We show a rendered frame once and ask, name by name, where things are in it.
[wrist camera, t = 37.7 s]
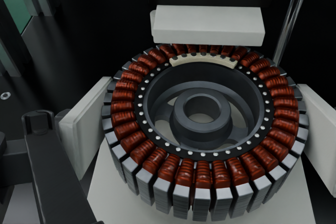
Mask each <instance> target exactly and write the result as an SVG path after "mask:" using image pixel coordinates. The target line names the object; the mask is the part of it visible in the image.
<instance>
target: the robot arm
mask: <svg viewBox="0 0 336 224"><path fill-rule="evenodd" d="M111 81H114V80H113V78H112V77H109V76H103V77H102V78H101V79H100V80H99V81H98V82H97V83H96V84H95V85H94V86H93V87H92V89H91V90H90V91H89V92H88V93H87V94H86V95H85V96H84V97H83V98H82V99H81V100H80V101H79V102H78V103H77V104H76V105H75V106H74V107H73V108H72V109H65V110H63V111H61V112H59V113H58V114H57V115H56V116H55V117H54V113H53V112H52V111H50V110H43V109H42V110H34V111H30V112H28V113H25V114H24V115H23V116H22V117H21V120H22V126H23V132H24V139H18V140H9V141H6V136H5V134H4V133H3V132H0V224H3V221H4V218H5V215H6V212H7V209H8V206H9V203H10V200H11V197H12V194H13V191H14V188H15V185H19V184H26V183H32V187H33V192H34V197H35V202H36V206H37V211H38V216H39V221H40V224H104V222H103V221H102V220H100V221H97V220H96V217H95V215H94V213H93V211H92V208H91V206H90V204H89V202H88V200H87V197H86V195H85V193H84V191H83V189H82V186H81V184H80V180H82V178H83V176H84V174H85V172H86V171H87V169H88V167H89V165H90V163H91V162H92V160H93V158H94V156H95V154H96V153H97V151H98V149H99V147H100V145H101V144H102V142H103V140H104V138H105V133H104V130H103V125H102V119H103V118H102V106H104V98H105V94H106V93H107V92H108V91H107V88H108V86H109V84H110V82H111ZM296 88H299V90H300V92H301V94H302V96H303V98H302V100H301V101H304V103H305V106H306V113H305V115H308V119H309V126H308V128H307V130H308V136H307V140H306V142H305V147H304V149H303V151H304V153H305V154H306V156H307V158H308V159H309V161H310V162H311V164H312V165H313V167H314V168H315V170H316V172H317V173H318V175H319V176H320V178H321V179H322V181H323V182H324V184H325V186H326V187H327V189H328V190H329V192H330V193H331V195H333V197H334V198H336V110H335V109H333V108H332V107H331V106H330V105H329V104H328V103H327V102H326V101H325V100H323V99H322V98H321V97H320V96H319V95H318V94H317V93H316V92H314V91H313V90H312V89H311V88H310V87H309V86H308V85H307V84H297V85H296V86H295V89H296Z"/></svg>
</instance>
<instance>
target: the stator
mask: <svg viewBox="0 0 336 224"><path fill-rule="evenodd" d="M286 75H287V73H286V72H285V71H284V70H283V69H282V68H281V67H280V66H278V67H276V63H275V62H274V61H272V60H271V59H269V58H268V57H267V58H264V55H263V54H261V53H259V52H257V51H255V50H254V51H251V49H250V48H248V47H246V46H242V45H240V46H238V47H237V46H236V45H223V47H222V45H211V44H210V46H209V45H208V44H197V45H196V44H179V43H170V44H166V43H162V44H159V45H156V48H153V47H151V48H149V49H147V50H145V51H143V54H141V53H139V54H138V55H136V56H135V57H133V58H132V62H130V61H128V62H127V63H126V64H125V65H124V66H122V71H121V70H119V71H118V72H117V73H116V74H115V76H114V77H113V79H114V81H112V80H111V81H110V83H109V85H108V87H107V92H106V93H105V97H104V100H103V103H104V105H103V106H102V109H101V116H102V120H101V121H102V127H103V131H104V135H105V138H106V141H107V144H108V147H109V150H110V153H111V156H112V160H113V163H114V165H115V168H116V170H117V171H118V173H119V175H120V177H121V179H122V180H123V181H124V183H125V184H127V185H128V188H129V189H130V190H131V191H132V192H133V193H134V194H135V195H136V196H138V195H139V194H140V198H141V200H142V201H143V202H145V203H146V204H148V205H149V206H151V207H152V205H153V204H154V202H155V206H156V209H157V210H158V211H160V212H162V213H165V214H167V215H168V214H169V212H170V210H171V207H172V206H173V216H174V217H176V218H180V219H184V220H187V218H188V211H189V210H190V206H192V211H193V212H192V221H197V222H206V221H207V217H208V212H210V216H211V221H212V222H216V221H224V220H226V217H227V214H229V217H230V219H233V218H237V217H240V216H243V215H244V213H245V210H246V211H247V212H248V213H250V212H252V211H254V210H256V209H257V208H259V207H260V205H261V203H262V204H265V203H266V202H267V201H269V200H270V199H271V198H272V197H273V196H274V194H275V193H277V192H278V191H279V189H280V188H281V187H282V185H283V184H284V182H285V180H286V179H287V177H288V175H289V174H290V172H291V170H292V169H293V167H294V165H295V164H296V162H297V161H298V159H299V157H300V156H301V154H302V152H303V150H304V147H305V143H306V141H307V138H308V133H309V130H308V129H307V128H308V126H309V117H308V115H306V112H307V109H306V105H305V101H302V98H303V95H302V93H301V92H300V90H299V88H295V86H296V84H295V82H294V81H293V80H292V78H291V77H290V76H289V77H286ZM176 97H177V99H176V100H175V102H174V105H170V104H168V102H169V101H170V100H172V99H174V98H176ZM229 102H230V103H232V104H233V105H234V106H235V107H236V108H237V109H238V110H239V112H240V113H241V115H242V116H243V118H244V121H245V124H246V128H238V127H236V126H234V125H233V120H232V117H231V113H232V110H231V106H230V103H229ZM194 114H205V115H208V116H210V117H211V118H213V121H211V122H208V123H198V122H195V121H193V120H191V119H190V118H189V117H190V116H191V115H194ZM159 120H165V121H167V122H169V126H170V129H171V132H172V134H173V136H174V138H175V140H176V141H177V142H178V143H179V144H180V145H178V144H176V143H174V142H172V141H170V140H168V139H167V138H166V137H164V136H163V135H162V134H161V133H160V132H159V131H158V130H157V129H156V128H155V123H156V121H159ZM224 144H233V145H232V146H230V147H227V148H223V149H217V148H219V147H220V146H222V145H224ZM215 149H217V150H215Z"/></svg>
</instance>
